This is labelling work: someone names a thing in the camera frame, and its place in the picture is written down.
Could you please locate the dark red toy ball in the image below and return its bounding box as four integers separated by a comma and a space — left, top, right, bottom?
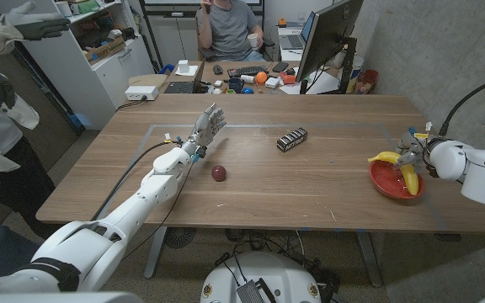
211, 164, 228, 183

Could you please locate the cardboard box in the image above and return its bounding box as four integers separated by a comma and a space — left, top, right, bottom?
83, 35, 127, 63

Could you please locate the red bowl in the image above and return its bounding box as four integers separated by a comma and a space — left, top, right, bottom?
369, 159, 426, 201

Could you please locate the yellow toy banana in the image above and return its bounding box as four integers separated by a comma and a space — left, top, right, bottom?
367, 151, 420, 197

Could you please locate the black keyboard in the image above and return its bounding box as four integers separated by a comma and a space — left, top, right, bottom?
227, 65, 269, 78

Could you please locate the beige padded envelope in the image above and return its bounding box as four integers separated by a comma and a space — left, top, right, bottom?
128, 73, 168, 89

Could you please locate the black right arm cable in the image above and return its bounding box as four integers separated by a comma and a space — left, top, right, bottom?
438, 73, 485, 138

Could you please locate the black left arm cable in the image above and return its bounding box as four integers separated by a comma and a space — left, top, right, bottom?
90, 141, 184, 222

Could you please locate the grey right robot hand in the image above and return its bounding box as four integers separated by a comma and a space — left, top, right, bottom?
395, 130, 433, 172

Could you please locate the black printed box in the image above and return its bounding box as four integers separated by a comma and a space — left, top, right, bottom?
275, 127, 309, 153

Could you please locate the black computer monitor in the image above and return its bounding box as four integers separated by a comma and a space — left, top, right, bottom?
296, 0, 365, 94

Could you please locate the dark blue mug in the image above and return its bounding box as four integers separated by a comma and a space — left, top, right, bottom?
227, 77, 245, 94

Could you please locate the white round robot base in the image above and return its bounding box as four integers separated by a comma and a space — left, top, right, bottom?
200, 251, 322, 303

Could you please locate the black laptop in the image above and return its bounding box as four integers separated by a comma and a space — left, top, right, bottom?
163, 62, 206, 94

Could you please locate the white power box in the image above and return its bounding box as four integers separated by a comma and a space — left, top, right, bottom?
125, 85, 160, 102

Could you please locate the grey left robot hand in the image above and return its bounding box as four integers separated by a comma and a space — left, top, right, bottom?
187, 103, 227, 148

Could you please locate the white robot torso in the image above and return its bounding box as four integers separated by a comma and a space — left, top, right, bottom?
0, 291, 145, 303

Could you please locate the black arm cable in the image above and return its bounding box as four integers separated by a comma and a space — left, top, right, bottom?
438, 73, 485, 138
90, 141, 184, 222

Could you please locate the grey table leg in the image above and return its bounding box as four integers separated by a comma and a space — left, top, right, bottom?
144, 226, 168, 279
355, 231, 383, 288

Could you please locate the seated person grey t-shirt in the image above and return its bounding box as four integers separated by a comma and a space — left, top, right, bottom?
195, 0, 265, 62

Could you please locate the black framed whiteboard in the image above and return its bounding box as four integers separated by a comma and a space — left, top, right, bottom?
139, 0, 265, 17

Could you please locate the red bin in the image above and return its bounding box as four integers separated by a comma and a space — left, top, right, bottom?
355, 69, 380, 94

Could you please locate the white shelf cabinet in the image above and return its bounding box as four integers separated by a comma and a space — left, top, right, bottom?
0, 0, 155, 130

